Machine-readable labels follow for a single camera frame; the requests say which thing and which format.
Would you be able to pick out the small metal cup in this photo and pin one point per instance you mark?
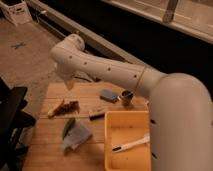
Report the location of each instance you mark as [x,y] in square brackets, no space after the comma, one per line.
[126,97]

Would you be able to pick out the white dish brush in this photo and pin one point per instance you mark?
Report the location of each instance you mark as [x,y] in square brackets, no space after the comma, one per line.
[122,147]

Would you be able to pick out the white cardboard box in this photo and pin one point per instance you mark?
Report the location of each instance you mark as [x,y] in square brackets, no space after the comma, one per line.
[17,14]

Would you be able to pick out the green chili pepper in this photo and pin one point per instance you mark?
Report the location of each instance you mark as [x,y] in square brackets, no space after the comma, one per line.
[68,126]

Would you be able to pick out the blue grey sponge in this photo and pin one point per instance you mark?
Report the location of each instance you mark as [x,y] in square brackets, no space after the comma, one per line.
[109,96]

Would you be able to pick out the yellow banana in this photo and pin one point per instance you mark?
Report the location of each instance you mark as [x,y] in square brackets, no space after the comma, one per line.
[51,112]

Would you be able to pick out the black chair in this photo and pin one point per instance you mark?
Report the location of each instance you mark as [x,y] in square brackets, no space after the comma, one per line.
[12,121]

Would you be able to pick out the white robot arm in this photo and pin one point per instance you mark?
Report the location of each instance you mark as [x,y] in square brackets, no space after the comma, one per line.
[180,106]

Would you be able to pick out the grey folded cloth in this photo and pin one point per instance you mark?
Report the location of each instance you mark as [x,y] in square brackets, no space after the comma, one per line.
[77,135]

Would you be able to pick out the yellow plastic bin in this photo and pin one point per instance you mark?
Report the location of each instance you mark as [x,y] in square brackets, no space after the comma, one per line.
[122,127]

